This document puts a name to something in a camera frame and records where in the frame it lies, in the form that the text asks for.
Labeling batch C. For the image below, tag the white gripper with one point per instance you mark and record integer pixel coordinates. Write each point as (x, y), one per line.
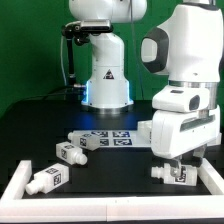
(174, 134)

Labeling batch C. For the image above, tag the white square table top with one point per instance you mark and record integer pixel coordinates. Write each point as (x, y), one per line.
(144, 129)

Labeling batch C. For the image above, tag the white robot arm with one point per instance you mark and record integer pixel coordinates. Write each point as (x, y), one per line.
(187, 47)

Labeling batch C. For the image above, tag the white U-shaped fence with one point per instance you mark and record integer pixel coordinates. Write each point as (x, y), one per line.
(14, 208)

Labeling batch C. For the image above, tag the white marker base plate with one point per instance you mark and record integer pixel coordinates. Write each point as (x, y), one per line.
(113, 138)

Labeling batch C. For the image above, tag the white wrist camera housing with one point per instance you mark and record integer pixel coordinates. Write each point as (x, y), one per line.
(184, 99)

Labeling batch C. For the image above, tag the black camera on mount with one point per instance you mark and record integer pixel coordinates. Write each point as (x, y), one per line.
(87, 26)

